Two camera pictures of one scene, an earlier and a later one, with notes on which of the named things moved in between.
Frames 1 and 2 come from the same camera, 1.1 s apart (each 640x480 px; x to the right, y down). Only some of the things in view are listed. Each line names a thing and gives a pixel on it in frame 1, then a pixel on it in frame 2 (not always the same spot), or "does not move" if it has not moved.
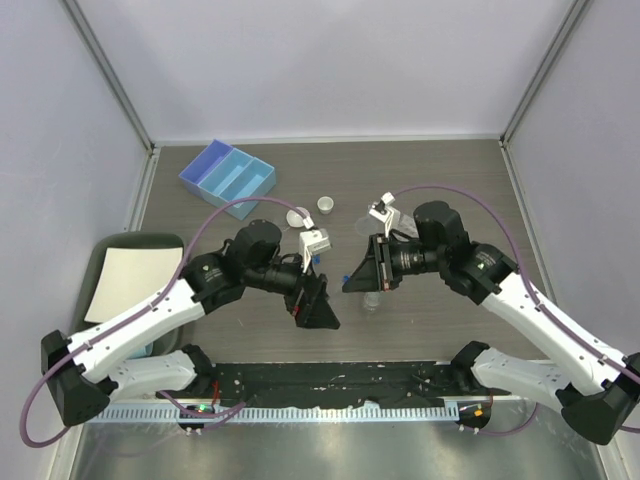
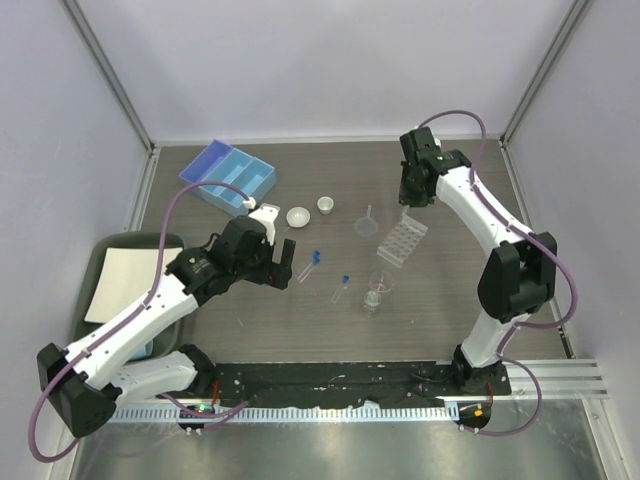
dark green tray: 166,341 does not move
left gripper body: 298,301 → 262,269
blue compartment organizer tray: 222,174 does not move
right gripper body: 400,259 → 410,193
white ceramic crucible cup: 325,205 does not move
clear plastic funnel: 366,225 does not move
